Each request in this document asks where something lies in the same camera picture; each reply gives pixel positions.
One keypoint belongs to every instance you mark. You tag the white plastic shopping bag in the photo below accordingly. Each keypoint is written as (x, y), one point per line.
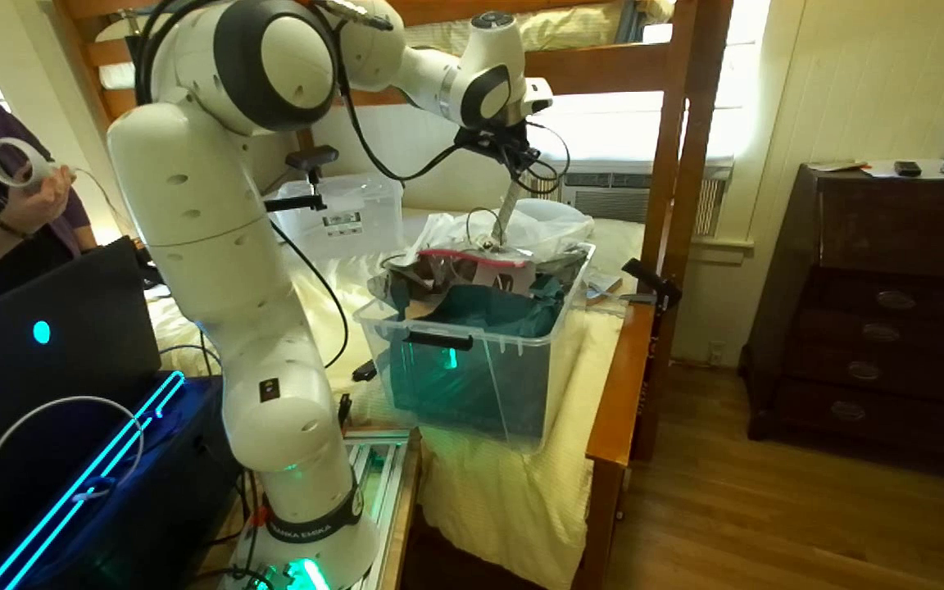
(559, 231)

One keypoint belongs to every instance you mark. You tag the black laptop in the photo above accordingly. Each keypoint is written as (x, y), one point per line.
(47, 340)

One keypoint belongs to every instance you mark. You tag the wooden bunk bed frame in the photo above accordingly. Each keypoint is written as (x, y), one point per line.
(688, 166)

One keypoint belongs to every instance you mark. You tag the clear plastic storage bin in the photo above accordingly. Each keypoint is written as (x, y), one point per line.
(474, 383)

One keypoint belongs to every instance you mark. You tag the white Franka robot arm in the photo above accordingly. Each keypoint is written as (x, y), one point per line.
(209, 242)

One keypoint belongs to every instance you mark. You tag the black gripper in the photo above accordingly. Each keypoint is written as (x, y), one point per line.
(508, 152)

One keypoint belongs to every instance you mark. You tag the black clamp mount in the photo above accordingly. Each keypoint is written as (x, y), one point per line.
(653, 286)

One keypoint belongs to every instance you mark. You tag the teal cloth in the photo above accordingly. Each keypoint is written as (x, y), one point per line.
(492, 314)

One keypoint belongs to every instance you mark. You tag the blue lit equipment case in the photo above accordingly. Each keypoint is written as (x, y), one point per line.
(112, 502)

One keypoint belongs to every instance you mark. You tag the grey radiator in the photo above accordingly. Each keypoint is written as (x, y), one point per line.
(622, 190)

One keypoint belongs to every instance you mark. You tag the person's hand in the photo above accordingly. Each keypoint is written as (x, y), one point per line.
(39, 201)

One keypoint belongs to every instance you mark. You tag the white pillow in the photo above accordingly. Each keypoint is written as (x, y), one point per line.
(426, 175)

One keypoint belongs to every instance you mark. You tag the dark wooden dresser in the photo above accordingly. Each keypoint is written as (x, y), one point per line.
(876, 316)

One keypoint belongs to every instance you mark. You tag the black camera stand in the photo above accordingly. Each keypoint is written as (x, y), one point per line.
(309, 167)

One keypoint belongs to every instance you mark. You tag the small black object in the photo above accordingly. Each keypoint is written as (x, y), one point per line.
(908, 167)

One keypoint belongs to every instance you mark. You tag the clear zip bag red stripe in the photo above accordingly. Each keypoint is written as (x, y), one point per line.
(466, 263)

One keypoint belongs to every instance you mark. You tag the brown cardboard piece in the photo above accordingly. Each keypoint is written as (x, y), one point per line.
(415, 297)

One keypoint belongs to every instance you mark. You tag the clear plastic bag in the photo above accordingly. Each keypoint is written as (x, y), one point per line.
(507, 493)

